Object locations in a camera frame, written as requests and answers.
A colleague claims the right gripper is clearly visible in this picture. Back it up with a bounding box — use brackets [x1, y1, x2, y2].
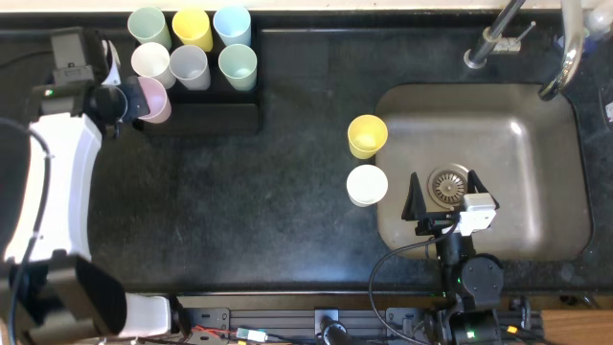
[400, 170, 500, 236]

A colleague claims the white cup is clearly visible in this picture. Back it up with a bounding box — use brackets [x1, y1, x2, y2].
[130, 41, 177, 90]
[346, 164, 390, 208]

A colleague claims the yellow cup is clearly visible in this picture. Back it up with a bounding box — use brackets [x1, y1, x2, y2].
[347, 114, 390, 160]
[171, 8, 215, 53]

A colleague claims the pink cup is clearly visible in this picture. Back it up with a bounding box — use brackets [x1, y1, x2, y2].
[137, 76, 172, 125]

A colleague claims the steel sink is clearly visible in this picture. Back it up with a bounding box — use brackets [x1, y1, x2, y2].
[375, 83, 594, 263]

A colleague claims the steel tap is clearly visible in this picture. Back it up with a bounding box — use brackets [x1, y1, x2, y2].
[463, 0, 588, 103]

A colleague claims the black tray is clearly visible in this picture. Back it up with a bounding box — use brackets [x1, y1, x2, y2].
[131, 10, 262, 138]

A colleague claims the green cup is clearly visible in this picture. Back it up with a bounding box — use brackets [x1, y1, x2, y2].
[217, 43, 259, 92]
[126, 6, 172, 51]

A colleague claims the blue cup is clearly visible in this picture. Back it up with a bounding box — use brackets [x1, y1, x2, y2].
[213, 5, 253, 48]

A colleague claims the grey cup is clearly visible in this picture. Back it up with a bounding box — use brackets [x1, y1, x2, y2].
[169, 44, 212, 91]

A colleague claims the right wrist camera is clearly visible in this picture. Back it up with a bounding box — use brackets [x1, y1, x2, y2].
[457, 193, 498, 237]

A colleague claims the mounting rail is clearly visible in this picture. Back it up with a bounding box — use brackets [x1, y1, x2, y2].
[170, 306, 545, 345]

